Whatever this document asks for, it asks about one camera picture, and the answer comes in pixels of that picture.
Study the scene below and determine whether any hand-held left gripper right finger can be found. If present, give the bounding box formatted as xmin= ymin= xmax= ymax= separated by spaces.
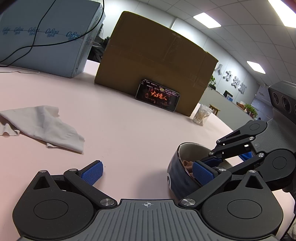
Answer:
xmin=179 ymin=161 xmax=266 ymax=208

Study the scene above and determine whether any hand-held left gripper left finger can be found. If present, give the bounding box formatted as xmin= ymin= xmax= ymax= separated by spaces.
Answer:
xmin=32 ymin=160 xmax=117 ymax=208

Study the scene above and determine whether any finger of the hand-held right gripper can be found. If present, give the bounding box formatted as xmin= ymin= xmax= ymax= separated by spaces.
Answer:
xmin=228 ymin=152 xmax=265 ymax=175
xmin=201 ymin=128 xmax=256 ymax=166

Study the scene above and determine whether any blue microfibre cloth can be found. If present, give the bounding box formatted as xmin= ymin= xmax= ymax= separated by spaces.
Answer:
xmin=239 ymin=150 xmax=253 ymax=161

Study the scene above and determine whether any pinkish scrap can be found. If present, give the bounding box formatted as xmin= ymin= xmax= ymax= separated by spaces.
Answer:
xmin=182 ymin=159 xmax=194 ymax=174

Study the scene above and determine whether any dark blue ceramic bowl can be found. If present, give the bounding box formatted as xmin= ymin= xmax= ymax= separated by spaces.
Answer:
xmin=167 ymin=142 xmax=234 ymax=202

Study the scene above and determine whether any grey reception counter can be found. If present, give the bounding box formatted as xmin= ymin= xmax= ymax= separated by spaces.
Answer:
xmin=198 ymin=88 xmax=258 ymax=130

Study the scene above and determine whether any low potted green plant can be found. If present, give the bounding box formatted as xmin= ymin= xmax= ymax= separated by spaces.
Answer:
xmin=244 ymin=104 xmax=258 ymax=120

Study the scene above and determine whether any clear cotton swab jar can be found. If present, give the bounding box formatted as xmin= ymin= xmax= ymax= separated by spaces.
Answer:
xmin=193 ymin=104 xmax=213 ymax=126

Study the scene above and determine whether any white cloth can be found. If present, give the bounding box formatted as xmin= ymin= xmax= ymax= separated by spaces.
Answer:
xmin=0 ymin=105 xmax=85 ymax=154

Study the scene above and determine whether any rectangular ceiling light panel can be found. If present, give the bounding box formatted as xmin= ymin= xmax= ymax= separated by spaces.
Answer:
xmin=246 ymin=61 xmax=266 ymax=75
xmin=193 ymin=12 xmax=222 ymax=29
xmin=268 ymin=0 xmax=296 ymax=26

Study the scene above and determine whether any black smartphone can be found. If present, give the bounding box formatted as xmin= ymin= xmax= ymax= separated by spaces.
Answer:
xmin=135 ymin=79 xmax=180 ymax=112

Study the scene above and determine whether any brown cardboard box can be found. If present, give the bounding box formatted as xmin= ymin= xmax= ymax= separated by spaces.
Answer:
xmin=94 ymin=11 xmax=219 ymax=117

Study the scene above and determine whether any plastic-wrapped pale blue box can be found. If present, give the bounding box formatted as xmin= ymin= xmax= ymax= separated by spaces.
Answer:
xmin=0 ymin=0 xmax=106 ymax=78

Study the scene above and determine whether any silver wall lettering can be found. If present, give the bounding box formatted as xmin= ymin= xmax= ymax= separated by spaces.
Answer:
xmin=214 ymin=65 xmax=248 ymax=94

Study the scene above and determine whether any white cable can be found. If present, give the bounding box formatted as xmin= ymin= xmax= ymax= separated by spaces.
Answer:
xmin=0 ymin=65 xmax=40 ymax=75

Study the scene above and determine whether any black cable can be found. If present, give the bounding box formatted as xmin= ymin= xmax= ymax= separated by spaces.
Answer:
xmin=0 ymin=0 xmax=57 ymax=67
xmin=0 ymin=0 xmax=104 ymax=63

